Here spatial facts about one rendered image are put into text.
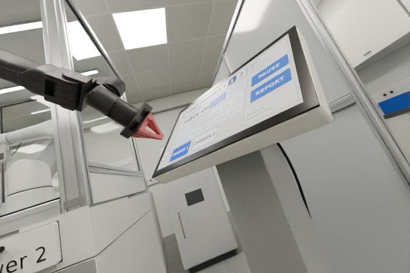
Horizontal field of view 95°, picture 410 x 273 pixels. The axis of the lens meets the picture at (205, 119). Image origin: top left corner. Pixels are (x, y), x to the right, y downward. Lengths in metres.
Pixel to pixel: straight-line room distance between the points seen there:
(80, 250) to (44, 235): 0.11
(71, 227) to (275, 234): 0.59
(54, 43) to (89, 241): 0.74
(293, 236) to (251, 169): 0.16
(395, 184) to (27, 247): 1.28
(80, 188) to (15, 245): 0.20
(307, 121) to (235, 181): 0.28
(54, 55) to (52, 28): 0.13
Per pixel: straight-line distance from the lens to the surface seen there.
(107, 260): 0.83
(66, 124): 0.82
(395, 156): 1.02
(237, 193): 0.55
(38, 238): 0.80
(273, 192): 0.50
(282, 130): 0.35
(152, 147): 4.05
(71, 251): 0.78
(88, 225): 0.75
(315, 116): 0.34
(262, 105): 0.40
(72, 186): 0.77
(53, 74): 0.53
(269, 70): 0.48
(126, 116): 0.50
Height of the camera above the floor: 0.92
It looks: 15 degrees up
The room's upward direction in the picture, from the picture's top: 19 degrees counter-clockwise
